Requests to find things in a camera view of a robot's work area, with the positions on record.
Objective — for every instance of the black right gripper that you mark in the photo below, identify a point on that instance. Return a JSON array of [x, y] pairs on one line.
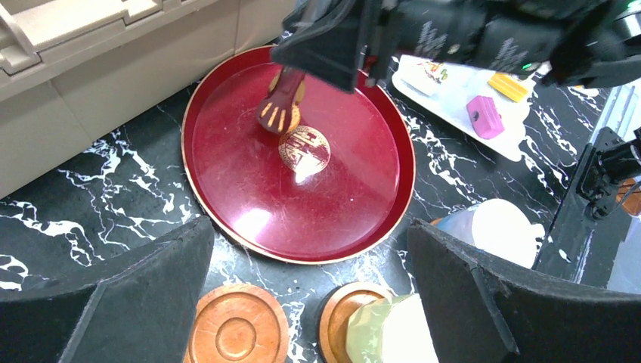
[[327, 37]]

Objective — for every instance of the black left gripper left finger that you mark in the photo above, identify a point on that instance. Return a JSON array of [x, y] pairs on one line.
[[138, 306]]

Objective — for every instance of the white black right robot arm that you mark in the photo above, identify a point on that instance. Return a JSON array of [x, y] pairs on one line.
[[595, 44]]

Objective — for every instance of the brown wooden coaster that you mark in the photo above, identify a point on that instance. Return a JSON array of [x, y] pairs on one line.
[[238, 323]]

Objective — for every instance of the orange round cookie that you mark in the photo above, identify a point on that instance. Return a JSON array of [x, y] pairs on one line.
[[293, 107]]

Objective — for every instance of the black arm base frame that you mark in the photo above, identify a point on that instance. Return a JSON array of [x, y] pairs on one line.
[[591, 222]]

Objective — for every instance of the pale yellow mug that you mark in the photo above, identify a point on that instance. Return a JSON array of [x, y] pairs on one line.
[[390, 330]]

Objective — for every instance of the round red tray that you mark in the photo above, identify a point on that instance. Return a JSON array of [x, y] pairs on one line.
[[335, 187]]

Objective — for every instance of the pink rectangular cake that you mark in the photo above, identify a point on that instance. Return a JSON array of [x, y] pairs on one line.
[[484, 117]]

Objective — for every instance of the tan plastic toolbox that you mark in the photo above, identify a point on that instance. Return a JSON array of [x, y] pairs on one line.
[[72, 71]]

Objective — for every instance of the yellow triangular cake slice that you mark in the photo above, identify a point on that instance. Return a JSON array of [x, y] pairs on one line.
[[508, 86]]

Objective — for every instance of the light wooden coaster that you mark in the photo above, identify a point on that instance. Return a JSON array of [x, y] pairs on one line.
[[336, 309]]

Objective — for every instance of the white mug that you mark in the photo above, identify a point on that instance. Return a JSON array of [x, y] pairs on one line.
[[497, 227]]

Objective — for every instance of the white triangular cake slice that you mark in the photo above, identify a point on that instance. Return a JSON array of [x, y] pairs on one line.
[[426, 77]]

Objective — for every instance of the white three-tier cake stand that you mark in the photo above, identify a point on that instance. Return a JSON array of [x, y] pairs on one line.
[[568, 106]]

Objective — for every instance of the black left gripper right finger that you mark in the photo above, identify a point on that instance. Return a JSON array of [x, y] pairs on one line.
[[481, 308]]

